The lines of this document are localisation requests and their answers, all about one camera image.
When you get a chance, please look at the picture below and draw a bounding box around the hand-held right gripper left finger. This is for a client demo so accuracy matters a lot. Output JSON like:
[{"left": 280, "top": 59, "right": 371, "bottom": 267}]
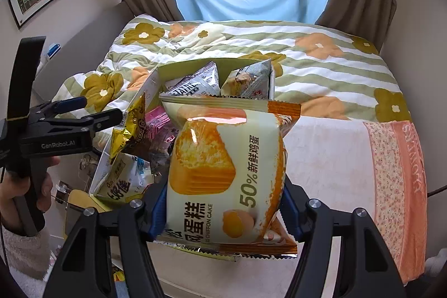
[{"left": 47, "top": 179, "right": 172, "bottom": 298}]

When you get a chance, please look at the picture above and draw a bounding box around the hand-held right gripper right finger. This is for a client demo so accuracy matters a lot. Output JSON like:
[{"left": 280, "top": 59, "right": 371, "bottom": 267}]
[{"left": 279, "top": 175, "right": 399, "bottom": 298}]

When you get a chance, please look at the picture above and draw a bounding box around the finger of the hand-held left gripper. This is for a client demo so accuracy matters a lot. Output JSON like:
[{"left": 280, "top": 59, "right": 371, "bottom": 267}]
[
  {"left": 52, "top": 108, "right": 124, "bottom": 133},
  {"left": 31, "top": 96, "right": 89, "bottom": 119}
]

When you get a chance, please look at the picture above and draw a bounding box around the gold snack packet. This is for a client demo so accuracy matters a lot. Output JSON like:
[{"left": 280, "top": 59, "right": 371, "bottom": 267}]
[{"left": 110, "top": 92, "right": 172, "bottom": 163}]

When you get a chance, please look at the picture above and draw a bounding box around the pink strawberry snack packet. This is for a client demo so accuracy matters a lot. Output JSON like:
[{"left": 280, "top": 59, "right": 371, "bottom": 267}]
[{"left": 145, "top": 106, "right": 183, "bottom": 152}]

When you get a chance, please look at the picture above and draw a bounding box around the orange cake snack packet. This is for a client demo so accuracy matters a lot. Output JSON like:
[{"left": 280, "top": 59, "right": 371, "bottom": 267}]
[{"left": 155, "top": 92, "right": 303, "bottom": 261}]

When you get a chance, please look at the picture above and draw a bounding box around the green cardboard box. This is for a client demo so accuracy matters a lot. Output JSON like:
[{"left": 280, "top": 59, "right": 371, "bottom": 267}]
[{"left": 89, "top": 57, "right": 276, "bottom": 202}]

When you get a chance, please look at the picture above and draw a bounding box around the person's left forearm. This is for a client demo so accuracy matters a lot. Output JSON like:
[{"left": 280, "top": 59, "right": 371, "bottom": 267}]
[{"left": 0, "top": 221, "right": 56, "bottom": 282}]

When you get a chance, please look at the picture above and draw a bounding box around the person's left hand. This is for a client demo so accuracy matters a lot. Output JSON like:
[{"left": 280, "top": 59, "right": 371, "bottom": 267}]
[{"left": 0, "top": 156, "right": 61, "bottom": 233}]

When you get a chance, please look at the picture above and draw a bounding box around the white green snack packet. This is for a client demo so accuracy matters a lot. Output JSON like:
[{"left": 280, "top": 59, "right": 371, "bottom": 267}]
[{"left": 96, "top": 153, "right": 155, "bottom": 204}]

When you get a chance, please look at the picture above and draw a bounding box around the yellow object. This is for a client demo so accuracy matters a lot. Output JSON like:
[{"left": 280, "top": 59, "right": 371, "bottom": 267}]
[{"left": 66, "top": 189, "right": 103, "bottom": 215}]

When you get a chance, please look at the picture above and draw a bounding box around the grey headboard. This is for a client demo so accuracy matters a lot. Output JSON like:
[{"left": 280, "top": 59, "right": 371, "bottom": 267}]
[{"left": 33, "top": 2, "right": 136, "bottom": 99}]

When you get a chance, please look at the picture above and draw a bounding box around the floral striped blanket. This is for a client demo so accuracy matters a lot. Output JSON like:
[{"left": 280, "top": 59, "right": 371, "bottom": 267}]
[{"left": 52, "top": 15, "right": 413, "bottom": 124}]

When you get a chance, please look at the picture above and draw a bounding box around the grey food print snack packet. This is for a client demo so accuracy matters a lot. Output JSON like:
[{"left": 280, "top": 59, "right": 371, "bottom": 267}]
[{"left": 221, "top": 59, "right": 273, "bottom": 99}]

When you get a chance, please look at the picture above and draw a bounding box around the black cable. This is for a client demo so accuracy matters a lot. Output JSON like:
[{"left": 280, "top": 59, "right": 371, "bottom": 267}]
[{"left": 426, "top": 184, "right": 447, "bottom": 198}]

